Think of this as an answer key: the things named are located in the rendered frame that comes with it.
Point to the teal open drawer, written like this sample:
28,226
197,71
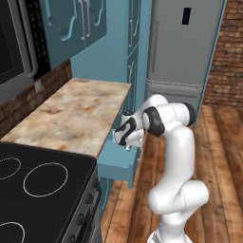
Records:
115,164

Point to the teal base cupboard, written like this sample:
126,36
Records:
106,196

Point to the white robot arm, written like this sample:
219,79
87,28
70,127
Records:
172,152

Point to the black stove with hob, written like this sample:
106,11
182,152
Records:
41,186

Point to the grey fridge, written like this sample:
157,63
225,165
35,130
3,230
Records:
182,53

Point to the teal wall cupboard door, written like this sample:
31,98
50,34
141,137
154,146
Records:
96,19
61,25

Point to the black stove knob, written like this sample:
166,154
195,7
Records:
72,238
96,183
89,198
80,219

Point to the white wall socket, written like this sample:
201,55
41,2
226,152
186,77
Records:
38,86

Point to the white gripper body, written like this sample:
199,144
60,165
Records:
136,136

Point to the teal tall cupboard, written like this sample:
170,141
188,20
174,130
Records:
114,47

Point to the black and grey microwave oven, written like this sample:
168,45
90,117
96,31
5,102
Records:
15,44

